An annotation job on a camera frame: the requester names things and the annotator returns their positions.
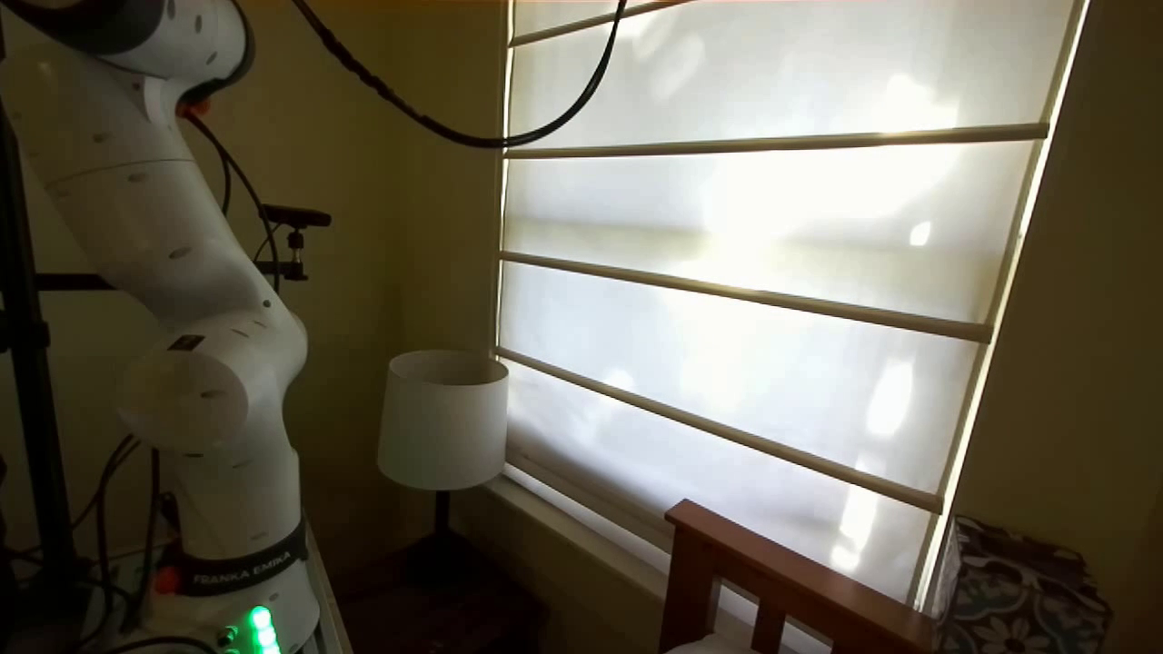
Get white window blinds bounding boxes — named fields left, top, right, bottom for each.
left=492, top=0, right=1091, bottom=611

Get white shade table lamp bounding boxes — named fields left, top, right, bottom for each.
left=377, top=351, right=510, bottom=557

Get dark wooden side table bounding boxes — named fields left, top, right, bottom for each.
left=333, top=531, right=551, bottom=654

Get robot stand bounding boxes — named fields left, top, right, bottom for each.
left=0, top=525, right=353, bottom=654

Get floral patterned tissue box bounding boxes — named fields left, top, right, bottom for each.
left=933, top=516, right=1114, bottom=654

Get camera on mount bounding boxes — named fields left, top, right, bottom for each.
left=36, top=204, right=333, bottom=292

